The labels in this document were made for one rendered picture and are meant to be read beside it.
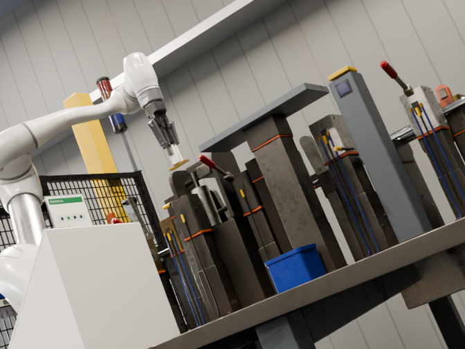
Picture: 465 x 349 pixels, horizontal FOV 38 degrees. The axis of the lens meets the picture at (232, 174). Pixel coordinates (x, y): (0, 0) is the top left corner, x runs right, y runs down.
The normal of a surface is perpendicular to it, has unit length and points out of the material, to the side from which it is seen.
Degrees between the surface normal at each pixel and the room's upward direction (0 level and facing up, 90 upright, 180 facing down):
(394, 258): 90
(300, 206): 90
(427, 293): 90
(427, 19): 90
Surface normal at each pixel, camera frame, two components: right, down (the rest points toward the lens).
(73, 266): 0.81, -0.42
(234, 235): -0.55, 0.03
